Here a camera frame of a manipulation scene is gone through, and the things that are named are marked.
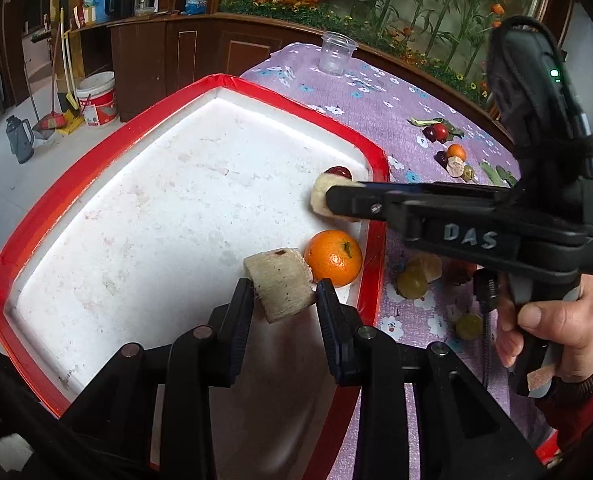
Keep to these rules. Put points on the clear plastic cup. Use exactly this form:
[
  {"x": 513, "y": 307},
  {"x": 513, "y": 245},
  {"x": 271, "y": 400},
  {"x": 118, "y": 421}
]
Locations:
[{"x": 337, "y": 52}]

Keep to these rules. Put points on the person's right hand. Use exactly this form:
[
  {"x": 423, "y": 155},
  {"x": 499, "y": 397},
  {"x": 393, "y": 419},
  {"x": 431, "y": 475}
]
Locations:
[{"x": 571, "y": 335}]

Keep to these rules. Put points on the flower and bamboo wall mural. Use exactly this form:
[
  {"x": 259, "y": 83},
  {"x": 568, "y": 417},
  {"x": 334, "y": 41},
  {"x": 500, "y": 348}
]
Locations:
[{"x": 401, "y": 5}]

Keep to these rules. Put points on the dark wooden cabinet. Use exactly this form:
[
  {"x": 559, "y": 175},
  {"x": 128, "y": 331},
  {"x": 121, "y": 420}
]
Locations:
[{"x": 196, "y": 55}]

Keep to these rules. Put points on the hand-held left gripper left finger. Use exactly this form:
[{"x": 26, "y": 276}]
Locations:
[{"x": 241, "y": 332}]

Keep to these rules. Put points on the person's right forearm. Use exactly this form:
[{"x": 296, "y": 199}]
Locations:
[{"x": 588, "y": 410}]

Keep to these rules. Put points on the small orange kumquat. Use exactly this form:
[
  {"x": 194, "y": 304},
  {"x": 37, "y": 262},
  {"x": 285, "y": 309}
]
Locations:
[{"x": 456, "y": 151}]

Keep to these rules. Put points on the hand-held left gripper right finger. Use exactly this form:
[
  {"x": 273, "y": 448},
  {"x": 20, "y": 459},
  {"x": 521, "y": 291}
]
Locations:
[{"x": 334, "y": 337}]

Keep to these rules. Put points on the green grape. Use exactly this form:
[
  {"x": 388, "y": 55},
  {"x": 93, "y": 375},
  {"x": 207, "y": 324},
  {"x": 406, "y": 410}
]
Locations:
[
  {"x": 469, "y": 173},
  {"x": 469, "y": 326},
  {"x": 411, "y": 285}
]

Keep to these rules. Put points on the purple floral tablecloth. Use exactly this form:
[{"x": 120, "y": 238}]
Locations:
[{"x": 376, "y": 105}]

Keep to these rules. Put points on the red and white box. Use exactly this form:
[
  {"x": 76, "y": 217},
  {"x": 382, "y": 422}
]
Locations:
[{"x": 85, "y": 14}]

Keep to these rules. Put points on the bok choy leaf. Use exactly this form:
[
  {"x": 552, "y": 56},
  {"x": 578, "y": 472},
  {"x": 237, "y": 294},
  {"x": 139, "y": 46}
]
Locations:
[{"x": 421, "y": 121}]

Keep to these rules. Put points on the green vegetable leaf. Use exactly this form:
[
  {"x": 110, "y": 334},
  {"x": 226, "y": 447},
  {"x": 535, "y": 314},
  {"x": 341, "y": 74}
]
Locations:
[{"x": 496, "y": 174}]

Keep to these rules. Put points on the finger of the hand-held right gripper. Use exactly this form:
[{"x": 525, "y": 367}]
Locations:
[
  {"x": 356, "y": 202},
  {"x": 391, "y": 187}
]

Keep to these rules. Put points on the black kettle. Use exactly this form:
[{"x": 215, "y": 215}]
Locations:
[{"x": 121, "y": 2}]

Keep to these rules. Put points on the grey thermos jug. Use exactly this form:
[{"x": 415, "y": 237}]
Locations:
[{"x": 20, "y": 137}]

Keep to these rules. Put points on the white plastic bucket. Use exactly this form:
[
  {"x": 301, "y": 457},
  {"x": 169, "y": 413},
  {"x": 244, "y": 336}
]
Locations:
[{"x": 97, "y": 100}]

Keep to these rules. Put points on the orange mandarin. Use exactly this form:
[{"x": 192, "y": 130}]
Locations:
[{"x": 332, "y": 257}]

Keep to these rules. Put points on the red-rimmed white tray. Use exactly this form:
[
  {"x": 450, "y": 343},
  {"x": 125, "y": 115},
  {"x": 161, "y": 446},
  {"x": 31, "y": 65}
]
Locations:
[{"x": 176, "y": 210}]

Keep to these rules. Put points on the yellow dustpan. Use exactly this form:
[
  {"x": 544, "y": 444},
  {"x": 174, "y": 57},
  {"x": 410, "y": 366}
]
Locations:
[{"x": 71, "y": 122}]

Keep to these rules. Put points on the dark red date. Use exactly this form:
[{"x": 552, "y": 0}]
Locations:
[{"x": 441, "y": 157}]

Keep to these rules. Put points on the small red cherry tomato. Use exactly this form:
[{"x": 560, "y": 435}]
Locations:
[{"x": 442, "y": 131}]

